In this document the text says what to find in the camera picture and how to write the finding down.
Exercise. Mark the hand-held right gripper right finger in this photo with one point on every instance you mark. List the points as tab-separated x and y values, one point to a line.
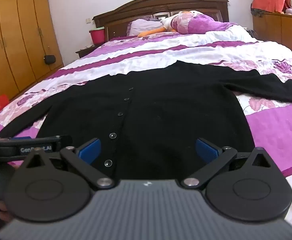
207	151

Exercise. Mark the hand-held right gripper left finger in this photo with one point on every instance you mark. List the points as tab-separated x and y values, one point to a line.
89	151

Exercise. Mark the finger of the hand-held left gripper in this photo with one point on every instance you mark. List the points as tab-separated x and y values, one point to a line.
20	138

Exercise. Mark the black button cardigan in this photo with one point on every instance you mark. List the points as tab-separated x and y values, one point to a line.
166	110

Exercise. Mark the wooden wardrobe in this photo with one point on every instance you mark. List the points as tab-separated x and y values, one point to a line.
18	37

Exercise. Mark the dark wooden nightstand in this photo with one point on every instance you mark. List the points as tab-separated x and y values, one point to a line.
86	50

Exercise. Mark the purple floral quilt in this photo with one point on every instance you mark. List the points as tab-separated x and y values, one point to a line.
186	47

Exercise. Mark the red plastic bucket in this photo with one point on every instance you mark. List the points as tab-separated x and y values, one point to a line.
97	35

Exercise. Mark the floral pink pillow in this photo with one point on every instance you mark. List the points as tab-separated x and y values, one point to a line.
208	24

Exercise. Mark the white plush duck toy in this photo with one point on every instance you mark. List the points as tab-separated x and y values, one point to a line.
171	22

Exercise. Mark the lilac pillow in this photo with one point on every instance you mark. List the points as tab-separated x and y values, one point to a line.
143	26

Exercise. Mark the low wooden cabinet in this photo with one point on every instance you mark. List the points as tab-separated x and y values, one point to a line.
280	28

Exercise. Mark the dark wooden headboard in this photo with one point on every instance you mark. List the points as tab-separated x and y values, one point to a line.
141	7

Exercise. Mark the white wall socket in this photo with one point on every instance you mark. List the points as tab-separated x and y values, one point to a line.
88	20

